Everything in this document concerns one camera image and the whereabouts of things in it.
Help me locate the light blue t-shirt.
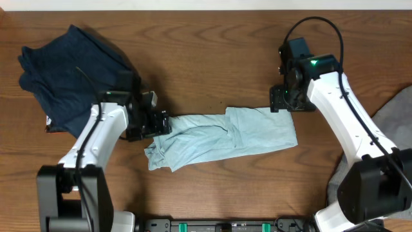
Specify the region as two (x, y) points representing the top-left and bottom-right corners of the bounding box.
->
(144, 107), (298, 171)

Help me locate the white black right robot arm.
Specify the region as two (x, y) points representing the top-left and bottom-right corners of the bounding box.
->
(270, 52), (411, 231)

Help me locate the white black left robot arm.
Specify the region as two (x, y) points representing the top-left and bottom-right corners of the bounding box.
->
(36, 91), (171, 232)

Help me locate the folded navy blue garment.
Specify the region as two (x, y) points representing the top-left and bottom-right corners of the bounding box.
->
(18, 25), (133, 137)

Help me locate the grey garment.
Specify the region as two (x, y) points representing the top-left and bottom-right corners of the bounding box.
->
(327, 86), (412, 204)

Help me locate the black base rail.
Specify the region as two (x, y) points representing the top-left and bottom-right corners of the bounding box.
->
(135, 217), (317, 232)

